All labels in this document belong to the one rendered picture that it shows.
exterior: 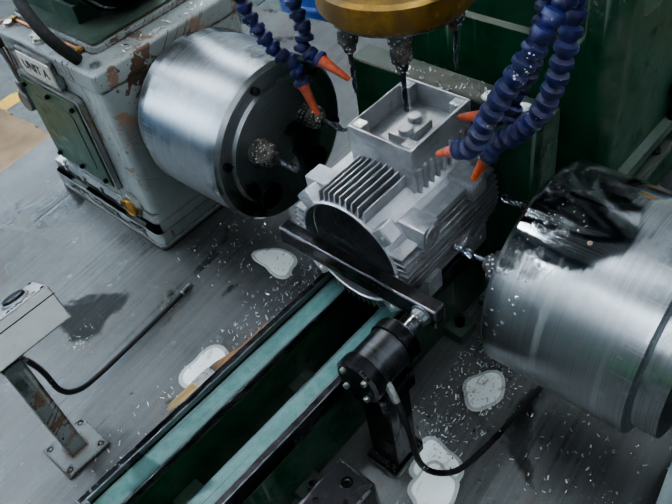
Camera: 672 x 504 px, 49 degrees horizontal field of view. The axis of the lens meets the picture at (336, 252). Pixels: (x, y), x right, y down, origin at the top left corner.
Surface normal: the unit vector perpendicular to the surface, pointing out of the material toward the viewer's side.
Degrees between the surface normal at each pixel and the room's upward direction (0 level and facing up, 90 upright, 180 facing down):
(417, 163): 90
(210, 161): 69
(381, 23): 90
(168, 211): 90
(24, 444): 0
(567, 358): 77
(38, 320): 62
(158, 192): 90
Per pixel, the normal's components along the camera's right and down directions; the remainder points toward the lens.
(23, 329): 0.58, 0.04
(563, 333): -0.66, 0.27
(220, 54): -0.17, -0.66
